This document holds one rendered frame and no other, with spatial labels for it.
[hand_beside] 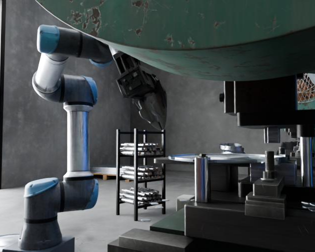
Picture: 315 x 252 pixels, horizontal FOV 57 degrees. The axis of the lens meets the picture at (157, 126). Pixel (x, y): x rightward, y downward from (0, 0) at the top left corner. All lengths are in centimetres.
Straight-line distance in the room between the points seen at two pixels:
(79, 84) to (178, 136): 688
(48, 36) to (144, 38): 52
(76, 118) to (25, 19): 524
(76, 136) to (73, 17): 80
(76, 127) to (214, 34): 93
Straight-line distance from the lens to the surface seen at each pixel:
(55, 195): 115
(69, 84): 119
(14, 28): 614
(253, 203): 52
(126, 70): 71
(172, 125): 806
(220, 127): 761
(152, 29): 34
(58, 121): 651
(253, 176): 69
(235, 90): 70
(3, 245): 187
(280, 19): 30
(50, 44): 84
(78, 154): 117
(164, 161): 76
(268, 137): 73
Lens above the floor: 83
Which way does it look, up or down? 3 degrees up
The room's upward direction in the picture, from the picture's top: straight up
